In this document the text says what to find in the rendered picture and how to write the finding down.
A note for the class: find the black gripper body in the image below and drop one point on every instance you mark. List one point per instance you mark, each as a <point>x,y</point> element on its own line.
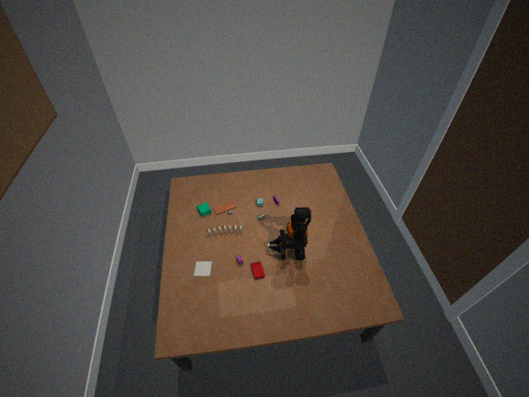
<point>283,248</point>

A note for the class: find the red block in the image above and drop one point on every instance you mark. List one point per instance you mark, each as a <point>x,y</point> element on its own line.
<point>257,269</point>

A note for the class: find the green rectangular block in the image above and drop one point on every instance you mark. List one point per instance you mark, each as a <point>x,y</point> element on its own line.
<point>204,209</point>

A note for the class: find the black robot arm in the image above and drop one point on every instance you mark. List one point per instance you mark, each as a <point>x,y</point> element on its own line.
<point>298,220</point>

